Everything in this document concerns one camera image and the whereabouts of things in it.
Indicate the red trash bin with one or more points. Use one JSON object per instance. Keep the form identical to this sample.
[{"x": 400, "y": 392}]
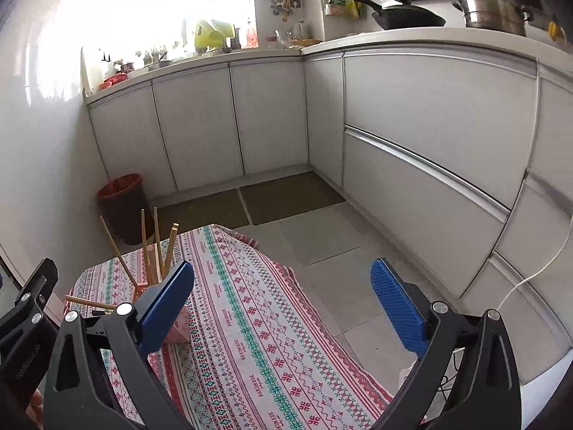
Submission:
[{"x": 121, "y": 210}]

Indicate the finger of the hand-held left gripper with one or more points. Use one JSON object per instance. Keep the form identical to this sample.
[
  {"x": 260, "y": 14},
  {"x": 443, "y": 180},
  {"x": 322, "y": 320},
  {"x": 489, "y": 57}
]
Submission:
[{"x": 38, "y": 286}]

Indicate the steel steamer pot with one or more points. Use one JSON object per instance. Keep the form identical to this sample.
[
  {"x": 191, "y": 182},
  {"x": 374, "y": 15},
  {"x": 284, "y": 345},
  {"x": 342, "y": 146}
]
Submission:
[{"x": 492, "y": 4}]

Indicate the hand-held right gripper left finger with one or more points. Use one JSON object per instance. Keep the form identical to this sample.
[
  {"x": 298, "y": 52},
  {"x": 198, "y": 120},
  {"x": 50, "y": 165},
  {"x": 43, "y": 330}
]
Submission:
[{"x": 165, "y": 309}]

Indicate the yellow green container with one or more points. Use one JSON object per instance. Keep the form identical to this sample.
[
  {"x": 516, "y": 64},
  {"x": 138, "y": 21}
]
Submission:
[{"x": 215, "y": 33}]

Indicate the bundle of bamboo chopsticks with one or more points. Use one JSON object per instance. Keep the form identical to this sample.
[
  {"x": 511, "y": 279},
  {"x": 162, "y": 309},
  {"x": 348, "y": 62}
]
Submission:
[{"x": 171, "y": 242}]

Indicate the single bamboo chopstick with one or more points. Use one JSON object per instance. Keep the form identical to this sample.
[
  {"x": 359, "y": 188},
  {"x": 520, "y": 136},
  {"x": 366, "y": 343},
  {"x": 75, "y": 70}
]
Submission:
[{"x": 89, "y": 303}]

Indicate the patterned knit tablecloth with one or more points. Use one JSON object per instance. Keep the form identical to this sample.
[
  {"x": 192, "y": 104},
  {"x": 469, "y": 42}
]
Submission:
[{"x": 268, "y": 345}]

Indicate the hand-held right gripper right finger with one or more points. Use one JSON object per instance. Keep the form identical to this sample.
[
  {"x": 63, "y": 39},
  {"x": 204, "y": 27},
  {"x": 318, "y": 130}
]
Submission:
[{"x": 398, "y": 309}]

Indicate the white kitchen countertop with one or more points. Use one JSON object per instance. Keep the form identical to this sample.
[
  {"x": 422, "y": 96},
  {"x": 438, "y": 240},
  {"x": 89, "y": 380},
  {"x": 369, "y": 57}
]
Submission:
[{"x": 380, "y": 36}]

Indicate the white kitchen cabinet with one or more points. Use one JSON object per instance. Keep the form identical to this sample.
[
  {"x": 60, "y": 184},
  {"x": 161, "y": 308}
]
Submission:
[{"x": 403, "y": 98}]

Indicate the black frying pan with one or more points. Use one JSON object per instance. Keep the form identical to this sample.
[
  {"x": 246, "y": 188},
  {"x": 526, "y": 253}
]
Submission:
[{"x": 407, "y": 15}]

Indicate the dark floor mat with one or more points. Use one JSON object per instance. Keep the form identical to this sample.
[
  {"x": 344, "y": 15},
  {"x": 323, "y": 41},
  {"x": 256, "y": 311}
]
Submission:
[
  {"x": 201, "y": 212},
  {"x": 291, "y": 197}
]

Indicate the person's left hand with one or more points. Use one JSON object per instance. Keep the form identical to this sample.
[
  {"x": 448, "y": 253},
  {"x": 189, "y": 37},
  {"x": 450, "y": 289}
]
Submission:
[{"x": 36, "y": 403}]

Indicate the red bowl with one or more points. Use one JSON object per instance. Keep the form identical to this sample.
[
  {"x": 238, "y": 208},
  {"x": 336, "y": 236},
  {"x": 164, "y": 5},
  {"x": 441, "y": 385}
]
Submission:
[{"x": 115, "y": 81}]

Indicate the pink perforated utensil holder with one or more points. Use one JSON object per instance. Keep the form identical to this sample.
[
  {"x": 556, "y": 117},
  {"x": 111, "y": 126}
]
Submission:
[{"x": 181, "y": 327}]

